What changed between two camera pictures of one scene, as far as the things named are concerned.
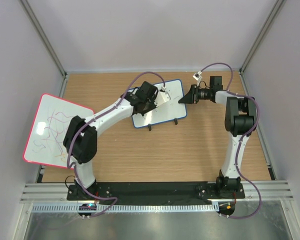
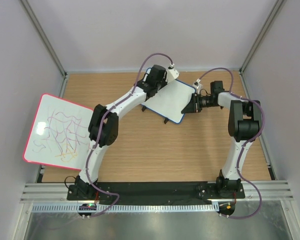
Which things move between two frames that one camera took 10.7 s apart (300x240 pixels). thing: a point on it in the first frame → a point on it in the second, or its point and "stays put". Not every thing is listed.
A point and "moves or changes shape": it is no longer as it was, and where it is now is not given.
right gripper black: (189, 98) → (193, 106)
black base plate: (145, 192) stays put
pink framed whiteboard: (45, 145) stays put
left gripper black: (153, 106) → (164, 82)
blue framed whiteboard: (175, 109) moves or changes shape
